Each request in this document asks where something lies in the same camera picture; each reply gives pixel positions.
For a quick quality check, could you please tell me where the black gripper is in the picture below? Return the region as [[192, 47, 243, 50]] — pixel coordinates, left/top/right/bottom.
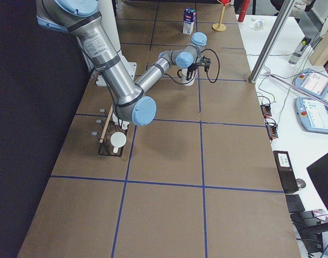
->
[[186, 56, 211, 80]]

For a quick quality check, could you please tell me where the white smiley face mug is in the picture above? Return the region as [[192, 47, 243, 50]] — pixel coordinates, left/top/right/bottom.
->
[[177, 68, 196, 86]]

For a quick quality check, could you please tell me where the blue white milk carton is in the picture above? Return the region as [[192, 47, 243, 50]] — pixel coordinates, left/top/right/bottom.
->
[[183, 8, 196, 35]]

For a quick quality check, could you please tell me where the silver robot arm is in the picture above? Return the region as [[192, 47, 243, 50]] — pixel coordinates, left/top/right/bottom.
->
[[36, 1, 207, 126]]

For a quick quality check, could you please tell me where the wooden mug tree stand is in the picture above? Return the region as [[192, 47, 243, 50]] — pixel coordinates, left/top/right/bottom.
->
[[212, 0, 231, 32]]

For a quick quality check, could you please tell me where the red fire extinguisher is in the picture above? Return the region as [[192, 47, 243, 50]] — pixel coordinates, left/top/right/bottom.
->
[[238, 0, 251, 23]]

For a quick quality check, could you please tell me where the white ribbed mug left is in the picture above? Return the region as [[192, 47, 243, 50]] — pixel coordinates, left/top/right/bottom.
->
[[110, 132, 127, 154]]

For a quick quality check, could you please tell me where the clear water bottle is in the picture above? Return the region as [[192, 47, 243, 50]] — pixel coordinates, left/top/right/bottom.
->
[[288, 37, 311, 65]]

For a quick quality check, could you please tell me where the teach pendant far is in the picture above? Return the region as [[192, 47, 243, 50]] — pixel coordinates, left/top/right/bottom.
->
[[293, 68, 328, 99]]

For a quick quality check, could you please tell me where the teach pendant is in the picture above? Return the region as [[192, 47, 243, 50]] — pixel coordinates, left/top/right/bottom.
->
[[293, 68, 328, 99], [294, 97, 328, 134]]

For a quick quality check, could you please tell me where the teach pendant near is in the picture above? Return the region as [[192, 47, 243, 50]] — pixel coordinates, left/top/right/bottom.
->
[[294, 97, 328, 134]]

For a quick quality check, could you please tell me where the black box with label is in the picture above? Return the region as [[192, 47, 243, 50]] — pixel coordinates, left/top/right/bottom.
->
[[273, 150, 298, 194]]

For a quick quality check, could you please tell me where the black monitor corner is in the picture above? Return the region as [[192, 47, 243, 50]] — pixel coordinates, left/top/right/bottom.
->
[[307, 153, 328, 210]]

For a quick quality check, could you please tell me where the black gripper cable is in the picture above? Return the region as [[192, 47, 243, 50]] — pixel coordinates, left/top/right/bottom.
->
[[163, 48, 221, 84]]

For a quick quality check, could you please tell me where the aluminium frame post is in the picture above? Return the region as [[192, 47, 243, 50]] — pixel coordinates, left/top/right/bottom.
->
[[249, 0, 295, 84]]

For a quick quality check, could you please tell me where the black wire mug rack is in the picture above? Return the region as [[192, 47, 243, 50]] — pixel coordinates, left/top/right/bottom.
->
[[91, 104, 130, 157]]

